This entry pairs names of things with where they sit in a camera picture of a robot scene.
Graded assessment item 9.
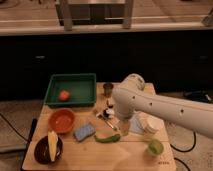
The green pepper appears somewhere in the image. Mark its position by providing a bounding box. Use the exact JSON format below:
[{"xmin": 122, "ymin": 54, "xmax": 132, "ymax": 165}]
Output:
[{"xmin": 94, "ymin": 134, "xmax": 121, "ymax": 143}]

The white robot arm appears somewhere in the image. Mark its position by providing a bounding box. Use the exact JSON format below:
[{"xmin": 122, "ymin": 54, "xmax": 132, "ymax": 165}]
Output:
[{"xmin": 112, "ymin": 73, "xmax": 213, "ymax": 139}]

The white cup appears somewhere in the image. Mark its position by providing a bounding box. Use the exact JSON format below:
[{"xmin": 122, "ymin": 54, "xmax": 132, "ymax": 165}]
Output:
[{"xmin": 145, "ymin": 116, "xmax": 163, "ymax": 134}]

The blue sponge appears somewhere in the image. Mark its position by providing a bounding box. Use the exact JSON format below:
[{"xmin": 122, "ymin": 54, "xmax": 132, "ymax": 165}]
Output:
[{"xmin": 73, "ymin": 123, "xmax": 96, "ymax": 142}]

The green cup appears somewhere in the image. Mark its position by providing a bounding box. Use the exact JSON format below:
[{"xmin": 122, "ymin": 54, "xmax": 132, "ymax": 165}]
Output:
[{"xmin": 147, "ymin": 139, "xmax": 164, "ymax": 157}]

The small metal cup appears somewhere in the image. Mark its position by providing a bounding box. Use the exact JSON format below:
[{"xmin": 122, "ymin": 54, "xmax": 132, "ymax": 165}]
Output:
[{"xmin": 103, "ymin": 82, "xmax": 114, "ymax": 98}]

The green plastic tray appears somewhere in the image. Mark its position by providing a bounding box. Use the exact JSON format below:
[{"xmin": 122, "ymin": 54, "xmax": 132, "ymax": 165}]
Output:
[{"xmin": 44, "ymin": 73, "xmax": 96, "ymax": 107}]

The orange bowl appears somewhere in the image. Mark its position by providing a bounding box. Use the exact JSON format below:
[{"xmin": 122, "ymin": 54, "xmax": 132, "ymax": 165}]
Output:
[{"xmin": 48, "ymin": 109, "xmax": 75, "ymax": 134}]

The red tomato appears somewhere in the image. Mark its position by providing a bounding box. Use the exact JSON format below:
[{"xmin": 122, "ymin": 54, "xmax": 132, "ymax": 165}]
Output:
[{"xmin": 58, "ymin": 90, "xmax": 71, "ymax": 102}]

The yellow corn cob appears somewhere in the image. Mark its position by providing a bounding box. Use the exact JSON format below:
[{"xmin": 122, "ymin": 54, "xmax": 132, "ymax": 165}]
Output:
[{"xmin": 48, "ymin": 131, "xmax": 58, "ymax": 162}]

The blue black device on floor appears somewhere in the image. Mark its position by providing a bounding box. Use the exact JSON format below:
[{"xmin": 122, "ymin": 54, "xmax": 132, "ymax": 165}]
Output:
[{"xmin": 184, "ymin": 91, "xmax": 212, "ymax": 103}]

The dark brown bowl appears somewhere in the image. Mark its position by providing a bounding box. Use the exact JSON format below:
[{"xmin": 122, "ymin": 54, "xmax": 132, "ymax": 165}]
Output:
[{"xmin": 34, "ymin": 136, "xmax": 63, "ymax": 164}]

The black power cable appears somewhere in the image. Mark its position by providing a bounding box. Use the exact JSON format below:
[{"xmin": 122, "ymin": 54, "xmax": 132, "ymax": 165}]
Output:
[{"xmin": 169, "ymin": 131, "xmax": 198, "ymax": 171}]

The wooden chair frame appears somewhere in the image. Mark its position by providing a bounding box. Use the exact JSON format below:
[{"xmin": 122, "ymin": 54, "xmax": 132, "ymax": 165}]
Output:
[{"xmin": 55, "ymin": 0, "xmax": 134, "ymax": 31}]

